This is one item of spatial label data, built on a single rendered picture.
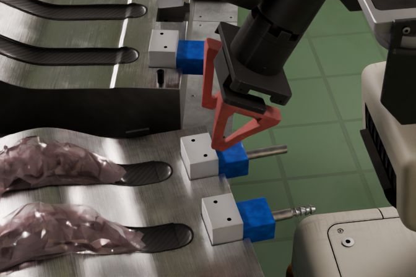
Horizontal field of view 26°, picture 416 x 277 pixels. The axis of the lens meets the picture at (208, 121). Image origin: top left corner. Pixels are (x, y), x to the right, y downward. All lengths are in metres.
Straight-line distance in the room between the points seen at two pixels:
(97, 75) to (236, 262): 0.35
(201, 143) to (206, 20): 0.39
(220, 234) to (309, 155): 1.39
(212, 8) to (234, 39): 0.58
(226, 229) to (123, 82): 0.28
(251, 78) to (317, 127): 1.61
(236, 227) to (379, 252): 0.82
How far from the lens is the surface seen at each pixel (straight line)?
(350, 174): 2.36
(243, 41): 0.89
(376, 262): 1.79
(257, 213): 1.04
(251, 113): 0.89
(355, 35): 2.83
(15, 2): 1.35
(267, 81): 0.89
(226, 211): 1.03
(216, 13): 1.47
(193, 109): 1.28
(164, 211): 1.06
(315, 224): 1.84
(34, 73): 1.23
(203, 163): 1.08
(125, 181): 1.10
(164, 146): 1.14
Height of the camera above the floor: 1.63
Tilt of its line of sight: 41 degrees down
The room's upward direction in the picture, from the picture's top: straight up
